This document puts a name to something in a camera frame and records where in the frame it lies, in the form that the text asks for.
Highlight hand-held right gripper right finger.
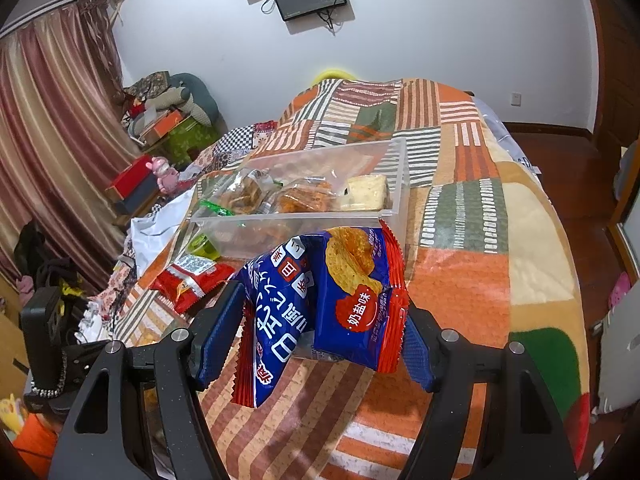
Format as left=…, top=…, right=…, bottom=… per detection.
left=400, top=307, right=578, bottom=480

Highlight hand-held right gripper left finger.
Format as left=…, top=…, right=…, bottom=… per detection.
left=47, top=280, right=246, bottom=480

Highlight blue potato chip bag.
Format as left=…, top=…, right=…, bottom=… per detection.
left=232, top=220, right=409, bottom=409

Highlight clear plastic storage bin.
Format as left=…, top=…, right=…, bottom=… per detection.
left=190, top=137, right=411, bottom=261

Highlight brown bread packet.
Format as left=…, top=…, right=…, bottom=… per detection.
left=277, top=180, right=333, bottom=213

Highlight square sliced bread packet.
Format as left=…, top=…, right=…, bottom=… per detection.
left=340, top=175, right=391, bottom=211

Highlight red snack packet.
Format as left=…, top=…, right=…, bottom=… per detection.
left=150, top=255, right=236, bottom=313

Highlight black bag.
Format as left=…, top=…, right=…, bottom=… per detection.
left=15, top=220, right=71, bottom=291

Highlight green jelly cup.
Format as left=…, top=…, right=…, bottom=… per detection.
left=192, top=235, right=222, bottom=261

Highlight white plastic bag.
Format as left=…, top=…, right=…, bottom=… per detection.
left=130, top=192, right=196, bottom=261

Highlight patchwork striped blanket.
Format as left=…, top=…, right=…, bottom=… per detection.
left=112, top=77, right=591, bottom=480

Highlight pink plush toy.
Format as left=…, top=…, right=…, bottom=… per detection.
left=151, top=156, right=181, bottom=193

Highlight red box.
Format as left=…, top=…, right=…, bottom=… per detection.
left=105, top=156, right=156, bottom=201

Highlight striped red curtain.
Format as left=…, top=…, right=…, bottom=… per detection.
left=0, top=0, right=138, bottom=291

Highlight white cabinet with stickers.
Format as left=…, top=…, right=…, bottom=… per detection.
left=597, top=310, right=640, bottom=411

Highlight green box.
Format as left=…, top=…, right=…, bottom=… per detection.
left=160, top=120, right=221, bottom=163

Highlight orange cardboard box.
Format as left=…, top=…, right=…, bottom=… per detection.
left=140, top=110, right=186, bottom=141

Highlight pile of bedding and boxes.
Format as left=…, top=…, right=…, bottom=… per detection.
left=125, top=72, right=218, bottom=126

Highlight yellow round object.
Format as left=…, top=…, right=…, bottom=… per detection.
left=312, top=65, right=358, bottom=83

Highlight wooden door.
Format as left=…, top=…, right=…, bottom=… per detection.
left=582, top=0, right=640, bottom=136

